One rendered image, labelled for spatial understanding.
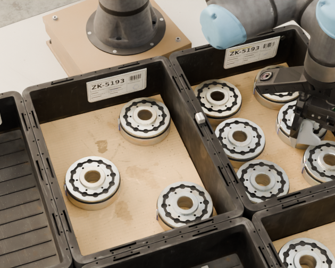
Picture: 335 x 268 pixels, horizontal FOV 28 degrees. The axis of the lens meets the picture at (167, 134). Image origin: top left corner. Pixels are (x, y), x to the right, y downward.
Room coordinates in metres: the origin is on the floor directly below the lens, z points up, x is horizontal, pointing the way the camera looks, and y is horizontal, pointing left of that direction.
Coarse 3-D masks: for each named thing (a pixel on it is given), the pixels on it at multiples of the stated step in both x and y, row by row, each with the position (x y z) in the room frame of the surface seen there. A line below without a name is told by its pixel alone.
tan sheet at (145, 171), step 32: (160, 96) 0.94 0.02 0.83; (64, 128) 0.84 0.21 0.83; (96, 128) 0.84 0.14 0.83; (64, 160) 0.76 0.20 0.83; (128, 160) 0.77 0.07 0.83; (160, 160) 0.77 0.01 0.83; (64, 192) 0.68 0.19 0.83; (128, 192) 0.69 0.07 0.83; (160, 192) 0.70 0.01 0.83; (96, 224) 0.62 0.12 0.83; (128, 224) 0.62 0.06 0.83
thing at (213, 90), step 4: (212, 88) 0.94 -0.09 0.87; (216, 88) 0.94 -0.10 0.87; (220, 88) 0.94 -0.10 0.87; (208, 92) 0.92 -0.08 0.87; (212, 92) 0.93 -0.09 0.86; (216, 92) 0.93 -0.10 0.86; (220, 92) 0.93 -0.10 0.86; (224, 92) 0.93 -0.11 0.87; (208, 96) 0.91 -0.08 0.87; (224, 96) 0.92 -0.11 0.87; (228, 96) 0.92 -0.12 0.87; (208, 100) 0.90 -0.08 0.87; (212, 100) 0.90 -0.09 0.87; (224, 100) 0.90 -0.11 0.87; (228, 100) 0.91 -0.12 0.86; (212, 104) 0.90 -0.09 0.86; (216, 104) 0.89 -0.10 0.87; (220, 104) 0.89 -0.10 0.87; (224, 104) 0.90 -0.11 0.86
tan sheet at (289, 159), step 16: (224, 80) 1.00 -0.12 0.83; (240, 80) 1.00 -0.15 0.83; (240, 112) 0.91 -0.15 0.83; (256, 112) 0.91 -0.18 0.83; (272, 112) 0.91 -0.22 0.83; (272, 128) 0.87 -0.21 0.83; (272, 144) 0.83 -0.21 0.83; (272, 160) 0.79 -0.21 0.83; (288, 160) 0.79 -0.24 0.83; (288, 176) 0.75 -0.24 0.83; (288, 192) 0.71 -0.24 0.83
